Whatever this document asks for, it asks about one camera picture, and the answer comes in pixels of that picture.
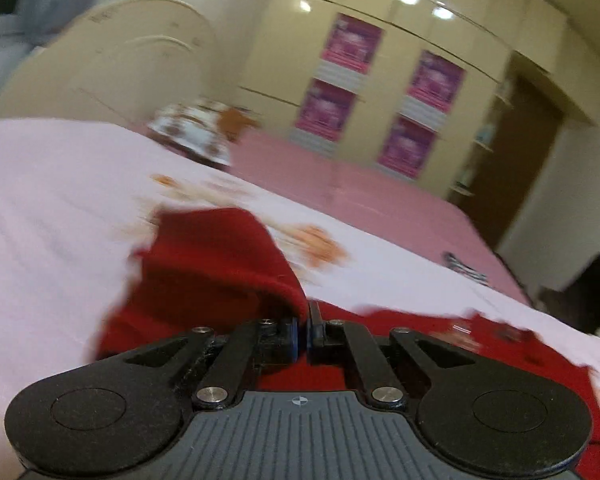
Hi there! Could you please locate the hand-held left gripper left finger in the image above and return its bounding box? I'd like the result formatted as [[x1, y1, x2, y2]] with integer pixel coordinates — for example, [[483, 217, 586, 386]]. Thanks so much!
[[124, 316, 301, 410]]

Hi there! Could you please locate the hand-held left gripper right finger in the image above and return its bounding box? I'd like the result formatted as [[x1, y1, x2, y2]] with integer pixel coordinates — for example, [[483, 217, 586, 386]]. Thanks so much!
[[306, 300, 487, 410]]

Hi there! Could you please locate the red knitted garment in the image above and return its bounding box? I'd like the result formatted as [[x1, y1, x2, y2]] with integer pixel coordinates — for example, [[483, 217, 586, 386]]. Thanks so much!
[[95, 206, 600, 480]]

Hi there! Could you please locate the pink bed sheet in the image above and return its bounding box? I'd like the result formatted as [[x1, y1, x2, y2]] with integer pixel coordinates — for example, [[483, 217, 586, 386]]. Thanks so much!
[[227, 130, 536, 307]]

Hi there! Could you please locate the black remote control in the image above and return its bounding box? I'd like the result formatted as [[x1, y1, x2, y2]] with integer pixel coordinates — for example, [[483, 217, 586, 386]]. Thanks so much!
[[442, 252, 491, 287]]

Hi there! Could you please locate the orange pillow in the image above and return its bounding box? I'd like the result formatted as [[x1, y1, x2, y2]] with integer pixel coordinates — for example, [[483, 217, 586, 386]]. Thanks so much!
[[217, 106, 262, 145]]

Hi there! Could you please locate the floral pillow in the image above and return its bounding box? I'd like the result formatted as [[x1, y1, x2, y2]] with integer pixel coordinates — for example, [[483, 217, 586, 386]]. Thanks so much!
[[146, 100, 233, 170]]

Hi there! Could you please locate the cream corner shelf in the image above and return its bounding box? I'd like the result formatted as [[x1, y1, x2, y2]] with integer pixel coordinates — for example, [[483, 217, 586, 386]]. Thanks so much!
[[449, 85, 512, 202]]

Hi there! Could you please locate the brown wooden door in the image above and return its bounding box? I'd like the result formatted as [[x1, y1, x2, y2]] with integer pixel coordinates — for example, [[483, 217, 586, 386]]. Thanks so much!
[[480, 74, 564, 252]]

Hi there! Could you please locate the black bag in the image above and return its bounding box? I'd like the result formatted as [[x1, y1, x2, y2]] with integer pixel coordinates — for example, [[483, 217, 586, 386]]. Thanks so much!
[[539, 252, 600, 342]]

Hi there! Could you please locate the pale floral bedsheet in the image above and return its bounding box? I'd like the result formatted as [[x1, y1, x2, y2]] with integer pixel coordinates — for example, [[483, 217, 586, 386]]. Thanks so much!
[[0, 117, 600, 480]]

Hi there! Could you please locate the cream wardrobe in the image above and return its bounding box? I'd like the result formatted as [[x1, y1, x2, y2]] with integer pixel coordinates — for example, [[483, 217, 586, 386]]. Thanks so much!
[[236, 0, 597, 202]]

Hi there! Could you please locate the cream round headboard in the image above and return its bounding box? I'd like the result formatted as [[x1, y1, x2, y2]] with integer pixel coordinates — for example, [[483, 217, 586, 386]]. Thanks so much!
[[0, 0, 222, 132]]

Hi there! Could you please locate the pink wall poster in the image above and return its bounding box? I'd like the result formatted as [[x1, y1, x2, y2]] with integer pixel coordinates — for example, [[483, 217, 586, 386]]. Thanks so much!
[[405, 50, 467, 114], [377, 114, 436, 180], [294, 78, 357, 142], [320, 12, 384, 77]]

